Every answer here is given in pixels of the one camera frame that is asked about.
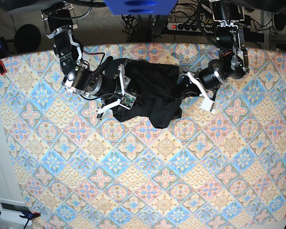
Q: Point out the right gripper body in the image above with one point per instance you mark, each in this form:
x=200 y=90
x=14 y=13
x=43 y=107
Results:
x=110 y=71

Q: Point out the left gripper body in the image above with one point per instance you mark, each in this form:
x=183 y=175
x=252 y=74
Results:
x=185 y=88

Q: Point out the black t-shirt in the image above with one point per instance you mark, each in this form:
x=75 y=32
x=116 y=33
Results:
x=154 y=83

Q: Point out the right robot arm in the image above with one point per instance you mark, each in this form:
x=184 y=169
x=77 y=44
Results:
x=60 y=17

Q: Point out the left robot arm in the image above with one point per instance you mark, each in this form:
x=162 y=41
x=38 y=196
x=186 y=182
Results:
x=233 y=56

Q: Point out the white power strip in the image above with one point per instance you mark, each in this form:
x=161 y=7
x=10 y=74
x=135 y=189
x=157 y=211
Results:
x=186 y=27

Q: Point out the patterned colourful tablecloth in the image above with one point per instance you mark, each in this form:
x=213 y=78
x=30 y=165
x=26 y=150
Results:
x=204 y=171

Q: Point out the black round stool seat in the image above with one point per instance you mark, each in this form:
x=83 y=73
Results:
x=27 y=38

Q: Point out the blue clamp bottom left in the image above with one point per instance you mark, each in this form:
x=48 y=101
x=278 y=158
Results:
x=26 y=215

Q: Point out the white box with dark window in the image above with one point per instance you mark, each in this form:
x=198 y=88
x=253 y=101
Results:
x=10 y=205

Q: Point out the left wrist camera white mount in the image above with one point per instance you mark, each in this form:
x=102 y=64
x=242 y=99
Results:
x=207 y=104

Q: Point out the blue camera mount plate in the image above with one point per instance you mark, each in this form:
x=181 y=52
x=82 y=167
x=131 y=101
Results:
x=140 y=7

